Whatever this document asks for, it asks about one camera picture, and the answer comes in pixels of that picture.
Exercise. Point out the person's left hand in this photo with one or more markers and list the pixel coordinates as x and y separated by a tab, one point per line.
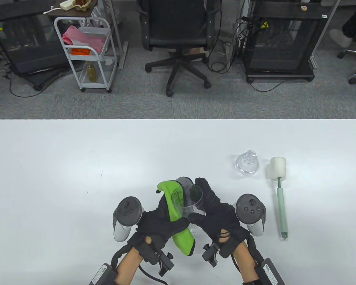
154	228

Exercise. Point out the person's right hand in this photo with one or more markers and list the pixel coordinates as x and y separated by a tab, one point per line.
222	222

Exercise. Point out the green microfiber cloth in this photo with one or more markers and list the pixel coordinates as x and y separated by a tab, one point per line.
182	242

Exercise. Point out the clear plastic shaker cup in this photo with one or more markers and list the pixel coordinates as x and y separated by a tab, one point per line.
191	197

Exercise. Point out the clear domed shaker lid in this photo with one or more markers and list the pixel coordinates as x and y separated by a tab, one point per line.
247	166

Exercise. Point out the white sponge cup brush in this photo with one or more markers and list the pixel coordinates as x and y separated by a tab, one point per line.
277	167

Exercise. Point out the person's right forearm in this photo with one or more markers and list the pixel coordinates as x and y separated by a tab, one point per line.
243	261

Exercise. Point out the person's left forearm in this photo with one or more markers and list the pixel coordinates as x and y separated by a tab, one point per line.
129	264

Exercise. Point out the grey right hand controller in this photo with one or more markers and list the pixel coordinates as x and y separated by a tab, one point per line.
250	209

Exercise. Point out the grey hand controller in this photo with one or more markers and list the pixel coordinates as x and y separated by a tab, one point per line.
250	209
127	209

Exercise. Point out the grey left hand controller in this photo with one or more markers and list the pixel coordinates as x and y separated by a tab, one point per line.
127	209

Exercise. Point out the black right wrist sensor box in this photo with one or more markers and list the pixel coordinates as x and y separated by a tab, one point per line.
270	273

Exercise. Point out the black wrist sensor box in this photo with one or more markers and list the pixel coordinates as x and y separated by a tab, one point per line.
102	276
270	273

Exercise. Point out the black left wrist sensor box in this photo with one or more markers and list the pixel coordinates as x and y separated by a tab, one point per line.
102	276

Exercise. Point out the white rolling cart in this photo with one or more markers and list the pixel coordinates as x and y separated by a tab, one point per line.
102	77

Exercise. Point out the bottle with yellow liquid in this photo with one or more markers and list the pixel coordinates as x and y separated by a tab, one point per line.
91	74

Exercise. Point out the orange folded item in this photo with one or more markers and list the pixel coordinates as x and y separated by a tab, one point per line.
81	51

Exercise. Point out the black mesh equipment cabinet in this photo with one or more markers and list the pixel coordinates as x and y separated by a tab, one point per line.
281	38
26	44

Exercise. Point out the pink folded cloth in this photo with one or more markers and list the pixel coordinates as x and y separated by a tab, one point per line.
83	38

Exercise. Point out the brown side table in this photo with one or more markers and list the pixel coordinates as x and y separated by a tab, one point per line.
77	13

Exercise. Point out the white power strip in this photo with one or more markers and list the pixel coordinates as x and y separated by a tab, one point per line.
66	4

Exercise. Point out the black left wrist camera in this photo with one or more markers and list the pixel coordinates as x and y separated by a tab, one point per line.
164	261

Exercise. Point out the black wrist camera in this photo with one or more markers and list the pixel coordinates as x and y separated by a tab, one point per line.
210	255
164	261

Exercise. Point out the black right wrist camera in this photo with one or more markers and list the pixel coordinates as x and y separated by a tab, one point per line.
210	255

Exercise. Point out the aluminium frame post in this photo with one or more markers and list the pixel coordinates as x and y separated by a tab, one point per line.
124	56
324	29

